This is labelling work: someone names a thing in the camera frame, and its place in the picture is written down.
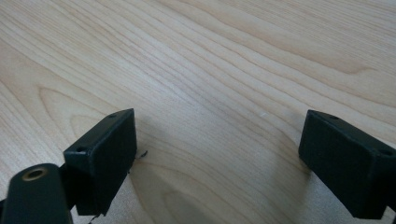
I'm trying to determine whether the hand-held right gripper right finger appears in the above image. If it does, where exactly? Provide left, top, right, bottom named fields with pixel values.
left=298, top=108, right=396, bottom=220

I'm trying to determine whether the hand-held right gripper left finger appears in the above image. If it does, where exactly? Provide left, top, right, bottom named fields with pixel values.
left=63, top=107, right=138, bottom=217

